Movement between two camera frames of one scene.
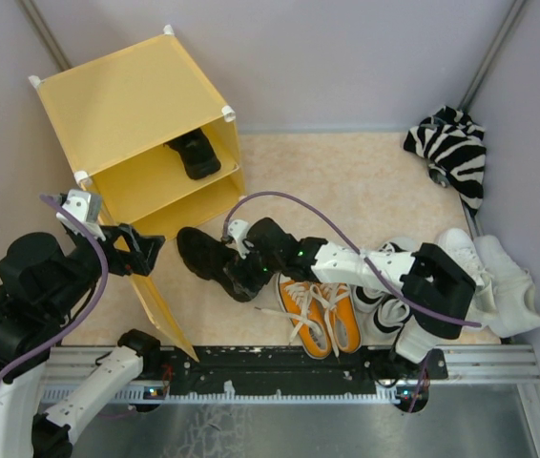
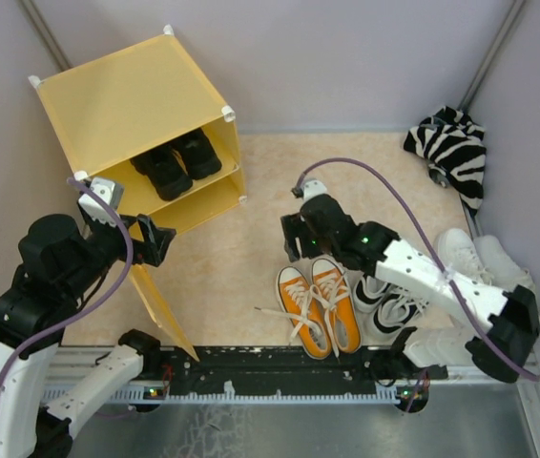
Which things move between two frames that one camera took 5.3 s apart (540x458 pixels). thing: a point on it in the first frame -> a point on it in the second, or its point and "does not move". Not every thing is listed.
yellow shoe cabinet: [113, 115] does not move
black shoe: [209, 259] -> [166, 171]
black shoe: [197, 155] does not move
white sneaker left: [484, 303] does not move
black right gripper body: [276, 261] -> [311, 246]
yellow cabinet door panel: [162, 313] does not move
